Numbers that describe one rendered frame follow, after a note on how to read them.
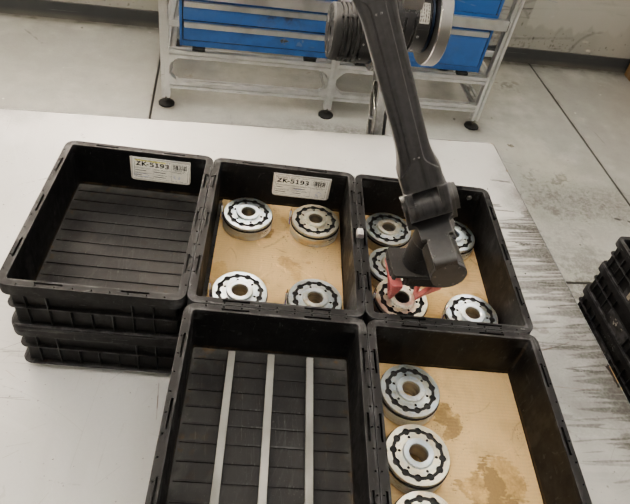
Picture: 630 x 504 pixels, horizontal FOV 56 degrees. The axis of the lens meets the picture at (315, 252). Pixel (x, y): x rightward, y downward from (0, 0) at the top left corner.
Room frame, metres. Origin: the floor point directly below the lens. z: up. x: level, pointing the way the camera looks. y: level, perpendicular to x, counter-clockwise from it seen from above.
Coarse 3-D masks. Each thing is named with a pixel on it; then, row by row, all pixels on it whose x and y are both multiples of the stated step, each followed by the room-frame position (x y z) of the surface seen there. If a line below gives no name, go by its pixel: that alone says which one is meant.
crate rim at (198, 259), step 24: (216, 168) 0.96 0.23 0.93; (264, 168) 1.00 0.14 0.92; (288, 168) 1.01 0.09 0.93; (312, 168) 1.03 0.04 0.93; (360, 264) 0.77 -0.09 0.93; (192, 288) 0.64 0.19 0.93; (360, 288) 0.71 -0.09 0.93; (312, 312) 0.64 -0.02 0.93; (336, 312) 0.65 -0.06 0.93; (360, 312) 0.66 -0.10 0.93
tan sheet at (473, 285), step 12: (468, 264) 0.94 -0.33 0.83; (468, 276) 0.90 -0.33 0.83; (480, 276) 0.91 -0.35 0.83; (372, 288) 0.81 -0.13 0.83; (420, 288) 0.84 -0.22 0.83; (444, 288) 0.85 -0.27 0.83; (456, 288) 0.86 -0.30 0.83; (468, 288) 0.87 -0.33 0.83; (480, 288) 0.88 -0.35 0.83; (432, 300) 0.81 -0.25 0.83; (444, 300) 0.82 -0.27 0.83; (432, 312) 0.78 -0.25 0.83
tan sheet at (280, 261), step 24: (288, 216) 0.98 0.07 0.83; (216, 240) 0.86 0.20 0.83; (240, 240) 0.87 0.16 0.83; (264, 240) 0.89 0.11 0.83; (288, 240) 0.90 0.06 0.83; (336, 240) 0.93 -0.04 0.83; (216, 264) 0.79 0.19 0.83; (240, 264) 0.80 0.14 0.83; (264, 264) 0.82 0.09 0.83; (288, 264) 0.83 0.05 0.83; (312, 264) 0.85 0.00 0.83; (336, 264) 0.86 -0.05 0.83; (288, 288) 0.77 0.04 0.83; (336, 288) 0.79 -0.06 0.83
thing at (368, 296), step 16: (368, 176) 1.04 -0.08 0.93; (480, 192) 1.07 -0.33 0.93; (496, 224) 0.97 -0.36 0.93; (368, 256) 0.80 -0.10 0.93; (368, 272) 0.76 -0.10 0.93; (512, 272) 0.83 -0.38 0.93; (512, 288) 0.79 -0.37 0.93; (368, 304) 0.68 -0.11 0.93; (368, 320) 0.65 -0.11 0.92; (400, 320) 0.66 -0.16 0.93; (416, 320) 0.67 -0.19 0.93; (432, 320) 0.67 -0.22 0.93; (448, 320) 0.68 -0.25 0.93; (528, 320) 0.72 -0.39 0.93
